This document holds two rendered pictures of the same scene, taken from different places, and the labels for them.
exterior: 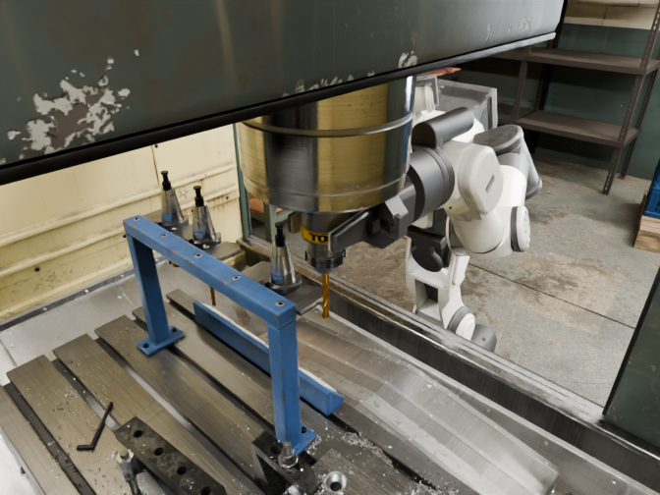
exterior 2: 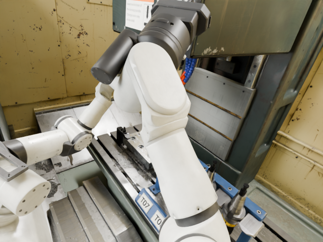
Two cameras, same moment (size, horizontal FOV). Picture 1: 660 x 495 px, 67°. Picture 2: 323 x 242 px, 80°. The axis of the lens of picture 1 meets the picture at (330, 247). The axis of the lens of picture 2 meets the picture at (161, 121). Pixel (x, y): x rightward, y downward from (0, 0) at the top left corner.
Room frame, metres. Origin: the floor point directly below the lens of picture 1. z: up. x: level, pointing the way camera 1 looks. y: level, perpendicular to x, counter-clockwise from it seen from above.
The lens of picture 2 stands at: (1.33, 0.10, 1.72)
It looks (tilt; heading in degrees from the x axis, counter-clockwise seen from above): 30 degrees down; 185
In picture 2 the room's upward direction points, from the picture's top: 8 degrees clockwise
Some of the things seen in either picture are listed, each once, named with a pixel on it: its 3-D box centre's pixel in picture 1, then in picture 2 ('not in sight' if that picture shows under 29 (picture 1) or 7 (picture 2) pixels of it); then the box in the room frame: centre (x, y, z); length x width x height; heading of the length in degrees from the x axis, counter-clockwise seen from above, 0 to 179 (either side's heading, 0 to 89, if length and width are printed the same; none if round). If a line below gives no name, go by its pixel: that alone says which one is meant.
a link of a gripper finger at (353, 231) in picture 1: (355, 233); not in sight; (0.44, -0.03, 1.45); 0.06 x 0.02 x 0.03; 138
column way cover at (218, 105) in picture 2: not in sight; (208, 112); (0.12, 0.30, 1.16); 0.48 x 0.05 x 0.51; 48
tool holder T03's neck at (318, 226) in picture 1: (324, 219); not in sight; (0.45, 0.01, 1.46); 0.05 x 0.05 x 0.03
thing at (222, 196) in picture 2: (189, 232); (219, 198); (0.88, 0.28, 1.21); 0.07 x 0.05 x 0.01; 138
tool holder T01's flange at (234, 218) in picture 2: (173, 224); (233, 211); (0.92, 0.32, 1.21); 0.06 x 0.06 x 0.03
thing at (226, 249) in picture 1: (222, 251); not in sight; (0.81, 0.20, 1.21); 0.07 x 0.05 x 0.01; 138
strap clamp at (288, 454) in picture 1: (286, 471); not in sight; (0.51, 0.07, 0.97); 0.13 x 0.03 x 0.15; 48
